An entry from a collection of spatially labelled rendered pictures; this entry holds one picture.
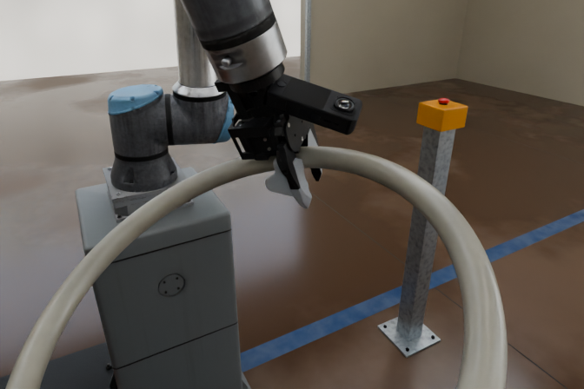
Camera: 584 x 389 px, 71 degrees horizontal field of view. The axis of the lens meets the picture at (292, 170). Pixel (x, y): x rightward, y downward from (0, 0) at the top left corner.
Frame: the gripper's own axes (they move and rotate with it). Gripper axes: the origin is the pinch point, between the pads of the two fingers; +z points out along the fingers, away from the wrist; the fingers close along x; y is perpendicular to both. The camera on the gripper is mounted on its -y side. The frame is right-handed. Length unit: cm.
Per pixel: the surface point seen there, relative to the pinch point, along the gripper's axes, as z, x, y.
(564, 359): 161, -62, -49
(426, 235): 92, -69, 1
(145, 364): 66, 9, 73
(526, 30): 269, -611, -69
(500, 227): 193, -164, -27
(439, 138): 54, -82, -7
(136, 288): 40, -1, 67
